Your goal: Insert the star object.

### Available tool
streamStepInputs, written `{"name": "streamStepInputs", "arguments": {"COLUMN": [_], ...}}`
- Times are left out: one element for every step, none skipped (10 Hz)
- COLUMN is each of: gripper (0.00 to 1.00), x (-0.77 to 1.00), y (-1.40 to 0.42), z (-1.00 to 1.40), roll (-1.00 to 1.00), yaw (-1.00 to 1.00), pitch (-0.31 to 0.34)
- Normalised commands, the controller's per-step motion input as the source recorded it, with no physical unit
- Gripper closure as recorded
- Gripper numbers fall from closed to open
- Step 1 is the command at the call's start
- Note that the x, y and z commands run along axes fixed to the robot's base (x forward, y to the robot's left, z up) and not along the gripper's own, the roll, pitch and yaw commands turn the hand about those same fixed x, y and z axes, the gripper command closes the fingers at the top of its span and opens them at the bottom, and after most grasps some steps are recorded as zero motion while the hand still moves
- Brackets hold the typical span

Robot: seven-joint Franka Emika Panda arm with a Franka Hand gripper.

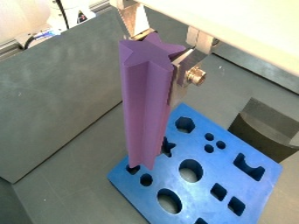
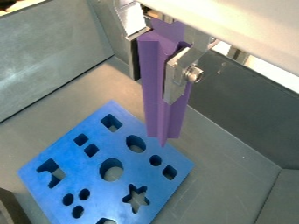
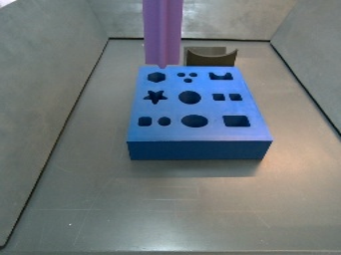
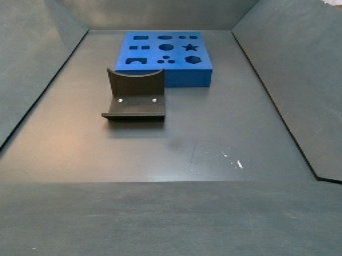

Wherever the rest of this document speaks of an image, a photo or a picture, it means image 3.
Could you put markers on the purple star-shaped peg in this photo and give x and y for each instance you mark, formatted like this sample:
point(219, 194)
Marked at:
point(163, 16)

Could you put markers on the dark curved block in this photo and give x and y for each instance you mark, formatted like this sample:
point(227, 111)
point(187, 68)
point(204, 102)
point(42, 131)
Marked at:
point(209, 56)

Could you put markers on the blue shape-sorter block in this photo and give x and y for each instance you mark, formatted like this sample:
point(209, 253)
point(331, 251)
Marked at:
point(196, 113)

